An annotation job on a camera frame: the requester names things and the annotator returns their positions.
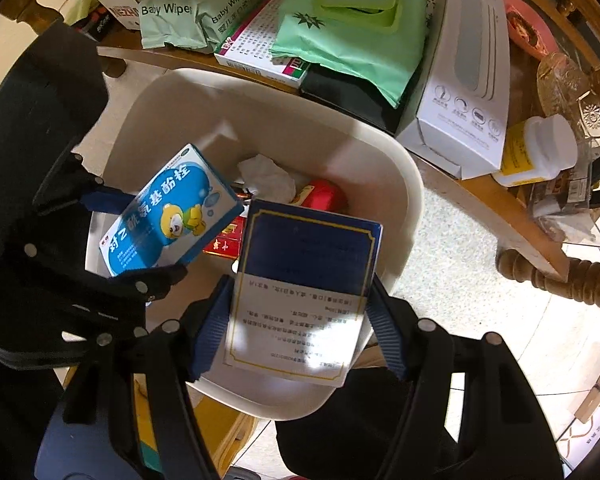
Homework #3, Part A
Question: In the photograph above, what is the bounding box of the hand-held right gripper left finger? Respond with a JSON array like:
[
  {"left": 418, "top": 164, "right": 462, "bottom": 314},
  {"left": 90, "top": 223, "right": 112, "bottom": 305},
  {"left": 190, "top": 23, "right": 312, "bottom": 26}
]
[{"left": 37, "top": 276, "right": 237, "bottom": 480}]

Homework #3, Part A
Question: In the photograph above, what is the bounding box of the clear glass dish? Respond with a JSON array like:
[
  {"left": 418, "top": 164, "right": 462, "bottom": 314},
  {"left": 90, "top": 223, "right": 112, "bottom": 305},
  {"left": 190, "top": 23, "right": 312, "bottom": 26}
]
[{"left": 536, "top": 51, "right": 600, "bottom": 153}]

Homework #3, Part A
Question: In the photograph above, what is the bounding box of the white and red flat box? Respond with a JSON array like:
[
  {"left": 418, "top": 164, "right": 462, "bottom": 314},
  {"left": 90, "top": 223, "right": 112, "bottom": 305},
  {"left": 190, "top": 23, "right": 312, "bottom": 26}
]
[{"left": 214, "top": 0, "right": 313, "bottom": 86}]

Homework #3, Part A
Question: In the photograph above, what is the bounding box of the black packet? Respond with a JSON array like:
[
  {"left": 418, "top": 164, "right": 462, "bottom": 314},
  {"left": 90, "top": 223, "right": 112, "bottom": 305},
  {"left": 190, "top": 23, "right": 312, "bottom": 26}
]
[{"left": 75, "top": 10, "right": 113, "bottom": 41}]

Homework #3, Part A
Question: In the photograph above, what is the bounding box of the white bottle with yellow label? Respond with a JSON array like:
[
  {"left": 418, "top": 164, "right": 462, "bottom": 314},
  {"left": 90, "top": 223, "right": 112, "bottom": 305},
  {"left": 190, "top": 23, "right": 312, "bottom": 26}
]
[{"left": 491, "top": 114, "right": 578, "bottom": 188}]

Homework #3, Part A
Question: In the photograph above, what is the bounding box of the crumpled white tissue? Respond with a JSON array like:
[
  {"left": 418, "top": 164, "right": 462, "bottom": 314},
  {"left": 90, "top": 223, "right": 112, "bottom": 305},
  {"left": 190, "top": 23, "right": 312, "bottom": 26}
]
[{"left": 236, "top": 154, "right": 297, "bottom": 203}]

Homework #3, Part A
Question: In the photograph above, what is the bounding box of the yellow cloth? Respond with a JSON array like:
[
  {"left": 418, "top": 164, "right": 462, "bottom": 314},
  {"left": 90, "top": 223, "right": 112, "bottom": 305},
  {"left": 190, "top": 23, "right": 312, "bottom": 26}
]
[{"left": 72, "top": 0, "right": 106, "bottom": 26}]

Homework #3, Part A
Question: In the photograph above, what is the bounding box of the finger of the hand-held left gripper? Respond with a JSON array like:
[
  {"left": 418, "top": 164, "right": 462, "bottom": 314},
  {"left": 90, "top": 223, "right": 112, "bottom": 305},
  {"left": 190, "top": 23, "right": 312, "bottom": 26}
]
[
  {"left": 32, "top": 154, "right": 143, "bottom": 212},
  {"left": 87, "top": 261, "right": 189, "bottom": 305}
]

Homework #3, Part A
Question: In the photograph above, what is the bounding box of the clear plastic box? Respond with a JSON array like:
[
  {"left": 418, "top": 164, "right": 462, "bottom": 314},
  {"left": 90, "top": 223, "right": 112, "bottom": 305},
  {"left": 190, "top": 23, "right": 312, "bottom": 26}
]
[{"left": 525, "top": 150, "right": 600, "bottom": 248}]

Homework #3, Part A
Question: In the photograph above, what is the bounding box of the white plastic trash bin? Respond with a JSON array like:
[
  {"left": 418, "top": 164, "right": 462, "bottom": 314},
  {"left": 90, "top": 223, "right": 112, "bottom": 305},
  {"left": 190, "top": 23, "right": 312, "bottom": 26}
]
[{"left": 84, "top": 67, "right": 425, "bottom": 421}]

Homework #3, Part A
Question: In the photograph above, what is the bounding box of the pink packet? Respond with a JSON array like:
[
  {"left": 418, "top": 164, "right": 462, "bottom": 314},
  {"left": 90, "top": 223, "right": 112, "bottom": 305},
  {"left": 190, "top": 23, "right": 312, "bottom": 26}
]
[{"left": 500, "top": 0, "right": 551, "bottom": 56}]

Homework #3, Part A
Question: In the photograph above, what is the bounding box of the green wipes pack lime lid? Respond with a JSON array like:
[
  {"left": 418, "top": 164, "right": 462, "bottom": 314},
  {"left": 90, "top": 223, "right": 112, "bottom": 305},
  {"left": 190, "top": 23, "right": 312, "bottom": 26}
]
[{"left": 270, "top": 0, "right": 428, "bottom": 108}]

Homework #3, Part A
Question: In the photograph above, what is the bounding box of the light blue medicine box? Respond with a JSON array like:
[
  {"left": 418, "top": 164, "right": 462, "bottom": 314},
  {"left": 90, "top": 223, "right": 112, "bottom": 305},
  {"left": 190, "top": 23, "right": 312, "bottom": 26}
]
[{"left": 100, "top": 143, "right": 246, "bottom": 278}]

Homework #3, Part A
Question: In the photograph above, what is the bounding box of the large green baby wipes pack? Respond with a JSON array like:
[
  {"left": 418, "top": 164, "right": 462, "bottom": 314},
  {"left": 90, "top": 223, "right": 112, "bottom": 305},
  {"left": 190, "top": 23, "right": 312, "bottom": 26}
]
[{"left": 157, "top": 0, "right": 301, "bottom": 53}]

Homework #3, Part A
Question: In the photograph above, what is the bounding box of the person's leg in black pants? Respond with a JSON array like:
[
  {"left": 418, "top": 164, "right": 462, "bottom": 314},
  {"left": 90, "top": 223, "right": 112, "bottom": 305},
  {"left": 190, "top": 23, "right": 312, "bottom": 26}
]
[{"left": 275, "top": 377, "right": 461, "bottom": 480}]

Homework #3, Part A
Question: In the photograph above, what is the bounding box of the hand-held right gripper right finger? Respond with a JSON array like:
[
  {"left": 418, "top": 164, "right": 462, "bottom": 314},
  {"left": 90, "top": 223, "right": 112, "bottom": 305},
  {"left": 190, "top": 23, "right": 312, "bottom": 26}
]
[{"left": 367, "top": 277, "right": 563, "bottom": 480}]

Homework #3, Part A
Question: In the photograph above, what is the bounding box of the white appliance box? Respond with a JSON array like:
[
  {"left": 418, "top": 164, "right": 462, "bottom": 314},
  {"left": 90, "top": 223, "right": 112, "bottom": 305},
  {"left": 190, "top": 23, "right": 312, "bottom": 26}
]
[{"left": 395, "top": 0, "right": 511, "bottom": 181}]

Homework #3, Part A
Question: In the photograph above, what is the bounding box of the black flat box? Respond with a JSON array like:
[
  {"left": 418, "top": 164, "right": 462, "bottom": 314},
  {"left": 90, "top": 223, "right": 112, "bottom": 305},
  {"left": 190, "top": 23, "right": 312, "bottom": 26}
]
[{"left": 300, "top": 65, "right": 411, "bottom": 136}]

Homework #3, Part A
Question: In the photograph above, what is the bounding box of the dark blue and white box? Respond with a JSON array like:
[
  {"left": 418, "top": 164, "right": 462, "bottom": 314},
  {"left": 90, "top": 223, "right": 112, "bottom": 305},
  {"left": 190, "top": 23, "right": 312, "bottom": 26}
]
[{"left": 223, "top": 199, "right": 384, "bottom": 389}]

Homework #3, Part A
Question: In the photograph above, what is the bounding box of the yellow and teal toy stool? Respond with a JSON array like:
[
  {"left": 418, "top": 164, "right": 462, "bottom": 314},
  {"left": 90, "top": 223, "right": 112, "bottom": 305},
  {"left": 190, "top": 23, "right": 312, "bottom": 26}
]
[{"left": 130, "top": 375, "right": 260, "bottom": 480}]

